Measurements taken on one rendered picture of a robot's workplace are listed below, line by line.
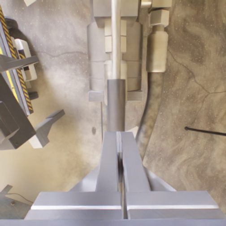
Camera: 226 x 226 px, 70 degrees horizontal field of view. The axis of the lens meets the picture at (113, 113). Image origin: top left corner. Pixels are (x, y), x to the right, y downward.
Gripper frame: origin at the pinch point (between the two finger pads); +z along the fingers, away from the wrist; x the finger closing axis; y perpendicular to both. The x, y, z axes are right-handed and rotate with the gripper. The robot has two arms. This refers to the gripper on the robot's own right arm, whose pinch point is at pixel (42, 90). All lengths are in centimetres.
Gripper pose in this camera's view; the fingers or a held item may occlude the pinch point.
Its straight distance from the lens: 40.6
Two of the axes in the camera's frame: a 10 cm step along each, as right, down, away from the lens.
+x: 3.3, 8.7, 3.6
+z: 3.5, -4.6, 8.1
